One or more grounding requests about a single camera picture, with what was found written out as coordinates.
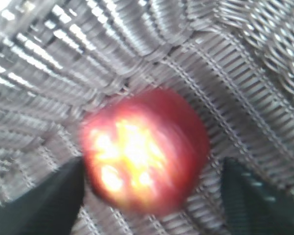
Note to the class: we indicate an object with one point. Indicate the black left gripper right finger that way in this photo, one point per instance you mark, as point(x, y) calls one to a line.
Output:
point(252, 205)

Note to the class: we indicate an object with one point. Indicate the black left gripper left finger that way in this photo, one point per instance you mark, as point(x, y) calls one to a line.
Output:
point(51, 208)

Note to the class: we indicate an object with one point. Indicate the red yellow apple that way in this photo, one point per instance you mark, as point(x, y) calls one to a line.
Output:
point(144, 153)

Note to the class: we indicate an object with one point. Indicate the black woven basket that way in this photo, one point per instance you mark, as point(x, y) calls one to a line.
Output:
point(231, 60)

